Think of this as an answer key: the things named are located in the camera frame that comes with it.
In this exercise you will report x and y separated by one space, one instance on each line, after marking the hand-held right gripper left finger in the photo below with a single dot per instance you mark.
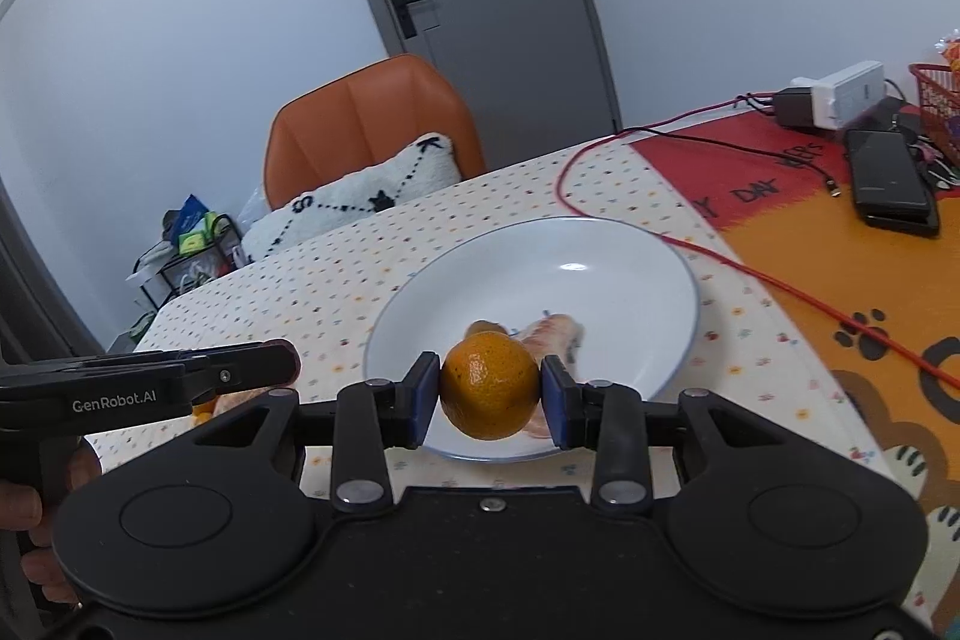
426 400

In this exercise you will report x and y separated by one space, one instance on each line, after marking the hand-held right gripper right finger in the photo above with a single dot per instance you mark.
555 400

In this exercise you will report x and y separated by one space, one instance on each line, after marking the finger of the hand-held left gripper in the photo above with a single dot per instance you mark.
240 370

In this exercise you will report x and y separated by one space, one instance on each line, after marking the peeled pomelo segment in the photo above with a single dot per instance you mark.
551 336
240 397

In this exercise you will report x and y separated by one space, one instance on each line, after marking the large orange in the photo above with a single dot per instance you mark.
489 389

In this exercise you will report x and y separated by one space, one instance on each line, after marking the white round plate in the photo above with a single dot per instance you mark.
562 269

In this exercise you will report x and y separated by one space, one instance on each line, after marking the person's left hand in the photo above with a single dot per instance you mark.
46 569

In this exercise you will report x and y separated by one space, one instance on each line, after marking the black metal rack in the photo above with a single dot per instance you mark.
148 287

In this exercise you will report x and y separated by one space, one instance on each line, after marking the green boxes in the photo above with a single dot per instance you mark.
196 239

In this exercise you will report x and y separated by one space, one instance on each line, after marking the white plastic bag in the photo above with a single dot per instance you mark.
251 211

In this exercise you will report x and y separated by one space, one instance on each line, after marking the blue packet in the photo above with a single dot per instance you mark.
193 211

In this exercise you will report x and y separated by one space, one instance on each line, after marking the white pillow with black stars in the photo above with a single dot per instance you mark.
352 190

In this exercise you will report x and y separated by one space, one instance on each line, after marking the orange leather chair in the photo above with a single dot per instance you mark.
360 119

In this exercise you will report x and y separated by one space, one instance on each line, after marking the orange printed mat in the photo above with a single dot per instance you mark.
810 235

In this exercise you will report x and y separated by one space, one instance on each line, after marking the black power adapter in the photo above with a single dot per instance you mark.
795 108

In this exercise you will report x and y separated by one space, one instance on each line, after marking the black power bank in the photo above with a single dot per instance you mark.
889 183

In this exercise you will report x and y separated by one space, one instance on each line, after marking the white power strip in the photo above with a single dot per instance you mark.
844 89

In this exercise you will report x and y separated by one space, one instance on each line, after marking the red plastic basket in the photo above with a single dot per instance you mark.
937 100

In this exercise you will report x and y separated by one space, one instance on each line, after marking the orange snack packet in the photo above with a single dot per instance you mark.
949 49

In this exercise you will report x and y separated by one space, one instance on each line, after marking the dark grey doorway frame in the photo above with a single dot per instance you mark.
30 295

